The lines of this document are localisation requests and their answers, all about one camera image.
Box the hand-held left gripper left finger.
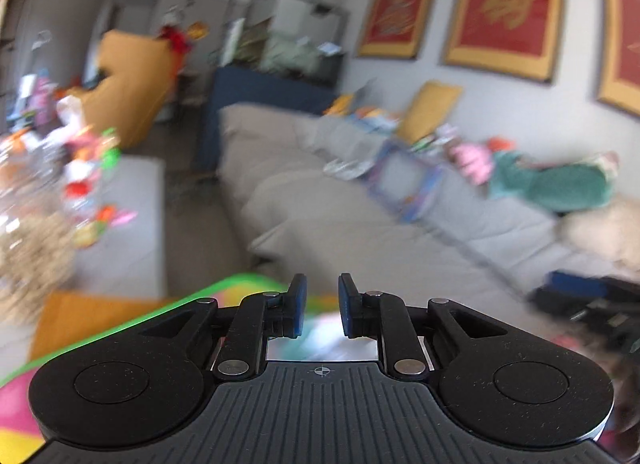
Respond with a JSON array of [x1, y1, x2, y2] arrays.
[[140, 273, 308, 379]]

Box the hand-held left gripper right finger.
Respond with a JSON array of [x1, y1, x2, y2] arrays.
[[338, 273, 501, 379]]

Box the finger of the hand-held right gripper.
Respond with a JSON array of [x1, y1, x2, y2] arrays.
[[529, 286, 596, 321], [547, 271, 608, 297]]

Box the cream plush cushion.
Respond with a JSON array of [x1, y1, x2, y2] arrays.
[[560, 199, 640, 265]]

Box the teal blanket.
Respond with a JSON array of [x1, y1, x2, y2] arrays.
[[487, 151, 613, 212]]

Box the grey sofa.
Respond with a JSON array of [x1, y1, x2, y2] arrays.
[[217, 102, 640, 325]]

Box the white papers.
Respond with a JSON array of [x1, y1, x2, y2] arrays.
[[324, 159, 374, 181]]

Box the blue windowed toy box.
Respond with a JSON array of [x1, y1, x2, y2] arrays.
[[367, 141, 446, 222]]

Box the pink plush toy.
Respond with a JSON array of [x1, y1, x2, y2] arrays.
[[450, 141, 494, 185]]

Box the pile of plush toys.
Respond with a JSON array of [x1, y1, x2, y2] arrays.
[[327, 94, 401, 129]]

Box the orange board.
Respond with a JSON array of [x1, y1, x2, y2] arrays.
[[30, 291, 168, 361]]

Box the yellow cushion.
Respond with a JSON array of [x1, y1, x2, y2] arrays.
[[397, 81, 463, 145]]

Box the dark blue cabinet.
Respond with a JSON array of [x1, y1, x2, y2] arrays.
[[197, 66, 337, 169]]

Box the green toy bottle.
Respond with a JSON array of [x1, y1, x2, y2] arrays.
[[97, 128, 122, 169]]

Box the glass fish tank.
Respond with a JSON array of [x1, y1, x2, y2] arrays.
[[220, 18, 346, 87]]

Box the yellow armchair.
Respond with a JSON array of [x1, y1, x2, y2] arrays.
[[82, 30, 176, 149]]

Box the glass jar of nuts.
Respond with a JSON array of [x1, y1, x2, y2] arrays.
[[0, 144, 76, 315]]

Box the red hanging ornament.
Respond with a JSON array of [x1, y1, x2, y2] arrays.
[[159, 24, 193, 55]]

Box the white plastic bag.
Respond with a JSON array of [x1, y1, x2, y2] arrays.
[[57, 96, 84, 121]]

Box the colourful cartoon play mat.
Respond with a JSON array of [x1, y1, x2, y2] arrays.
[[0, 271, 341, 464]]

